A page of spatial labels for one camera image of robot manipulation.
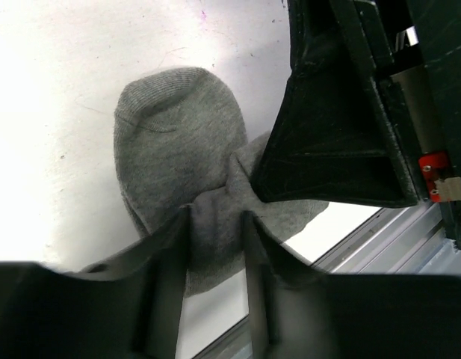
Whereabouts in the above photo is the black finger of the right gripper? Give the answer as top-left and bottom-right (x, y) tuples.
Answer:
(252, 1), (419, 208)

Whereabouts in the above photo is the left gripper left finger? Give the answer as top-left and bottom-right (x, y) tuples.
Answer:
(0, 209), (188, 358)

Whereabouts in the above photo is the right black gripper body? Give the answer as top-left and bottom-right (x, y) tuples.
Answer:
(349, 0), (461, 205)

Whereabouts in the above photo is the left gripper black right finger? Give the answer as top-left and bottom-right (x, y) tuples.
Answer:
(242, 212), (461, 358)

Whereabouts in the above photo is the grey sock with black stripes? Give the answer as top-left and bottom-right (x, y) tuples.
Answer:
(114, 67), (328, 297)

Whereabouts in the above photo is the aluminium frame rail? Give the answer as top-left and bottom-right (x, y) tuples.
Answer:
(178, 203), (461, 358)

